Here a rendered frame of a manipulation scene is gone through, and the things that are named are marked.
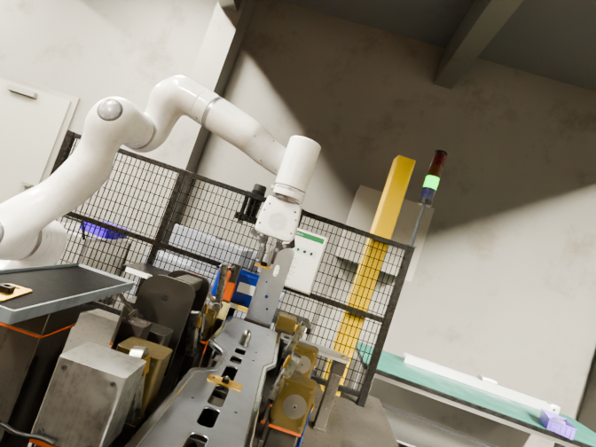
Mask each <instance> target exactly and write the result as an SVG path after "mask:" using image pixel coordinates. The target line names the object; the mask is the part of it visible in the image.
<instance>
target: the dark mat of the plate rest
mask: <svg viewBox="0 0 596 447"><path fill-rule="evenodd" d="M3 283H6V284H13V285H16V286H22V287H25V288H28V289H31V290H32V293H30V294H25V295H22V296H20V297H17V298H14V299H11V300H9V301H6V302H0V305H1V306H4V307H6V308H9V309H12V310H17V309H21V308H25V307H28V306H33V305H36V304H40V303H44V302H51V301H55V300H58V299H62V298H67V297H70V296H74V295H78V294H85V293H88V292H92V291H96V290H100V289H104V288H108V287H111V286H118V285H122V284H126V283H127V282H124V281H121V280H119V279H116V278H111V277H108V276H106V275H103V274H100V273H97V272H95V271H91V270H88V269H85V268H83V267H80V266H72V267H63V268H54V269H46V270H37V271H20V272H11V273H2V274H0V284H3Z"/></svg>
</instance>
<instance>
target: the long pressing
mask: <svg viewBox="0 0 596 447"><path fill-rule="evenodd" d="M235 324H236V325H235ZM245 330H250V332H251V334H252V335H251V340H250V342H249V344H248V346H247V347H246V346H242V345H240V344H239V341H240V338H241V335H242V334H243V332H244V331H245ZM279 341H280V335H279V333H277V332H275V331H273V330H271V329H268V328H265V327H262V326H259V325H255V324H252V323H249V322H247V321H245V320H242V319H239V318H236V317H234V316H229V317H228V318H227V319H226V320H225V321H224V322H223V324H222V325H221V326H220V327H219V328H218V329H217V331H216V332H215V333H214V334H213V335H212V336H211V338H210V339H209V340H208V346H209V347H211V348H212V349H213V350H214V351H216V352H217V353H218V354H219V355H220V358H219V359H218V361H217V363H216V365H215V366H214V367H194V368H191V369H189V370H188V371H187V372H186V373H185V374H184V376H183V377H182V378H181V379H180V380H179V382H178V383H177V384H176V385H175V386H174V387H173V388H172V389H171V390H170V392H169V393H168V394H167V395H166V397H165V398H164V399H163V400H162V401H161V403H160V404H159V405H158V407H157V408H156V409H155V410H154V411H153V413H152V414H151V415H150V416H149V418H148V419H147V420H146V421H145V423H144V424H143V425H142V426H141V427H140V429H139V430H138V431H137V432H136V433H135V434H134V435H133V436H132V437H131V439H130V440H129V441H128V442H127V444H126V445H125V446H124V447H184V446H185V444H186V442H187V440H188V439H189V437H190V435H198V436H201V437H203V438H205V439H206V440H207V441H206V444H205V446H204V447H252V443H253V439H254V434H255V426H256V422H257V417H258V412H259V408H260V403H261V399H262V394H263V386H264V382H265V378H266V373H267V372H268V371H269V370H272V369H274V368H276V366H277V361H278V347H279ZM236 349H241V350H243V351H245V355H241V354H239V353H236V352H235V350H236ZM255 352H257V353H255ZM232 357H236V358H238V359H240V360H241V363H240V365H237V364H234V363H233V362H231V358H232ZM252 360H254V361H252ZM227 366H229V367H231V368H234V369H236V370H237V372H236V375H235V377H234V379H233V381H236V382H238V383H240V384H242V385H243V387H242V389H241V391H238V390H235V389H232V388H227V387H225V386H222V385H219V384H216V383H214V382H212V381H209V380H207V378H208V376H209V374H211V373H212V374H214V375H217V376H220V377H222V375H223V374H224V371H225V369H226V367H227ZM216 386H220V387H223V388H227V389H228V390H229V391H228V393H227V396H226V398H225V399H224V401H223V405H222V407H217V406H214V405H212V404H209V403H208V400H209V399H210V397H211V396H212V394H213V392H214V390H215V388H216ZM192 397H193V398H192ZM204 409H210V410H213V411H216V412H218V416H217V418H216V421H215V424H214V426H213V427H204V426H202V425H200V424H198V423H197V422H198V420H199V418H200V415H201V414H202V413H203V411H204ZM235 412H237V413H235Z"/></svg>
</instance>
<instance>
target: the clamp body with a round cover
mask: <svg viewBox="0 0 596 447"><path fill-rule="evenodd" d="M134 346H140V347H147V348H148V349H149V355H151V359H150V365H149V372H148V373H147V374H146V375H145V386H144V393H143V399H142V405H141V409H142V412H141V415H143V416H145V415H146V414H147V413H148V412H149V411H150V409H151V408H152V407H153V404H154V401H155V399H156V396H157V394H158V391H159V388H160V386H161V382H162V379H163V376H164V373H165V372H166V369H167V366H168V363H169V359H170V357H171V354H172V351H173V350H172V349H170V348H167V347H164V346H161V345H159V344H156V343H154V342H151V341H147V340H144V339H141V338H138V337H135V336H131V337H129V338H128V339H127V340H125V341H122V342H121V343H119V344H118V346H117V349H116V351H119V352H121V353H124V354H127V355H129V353H130V351H131V349H132V348H133V347H134Z"/></svg>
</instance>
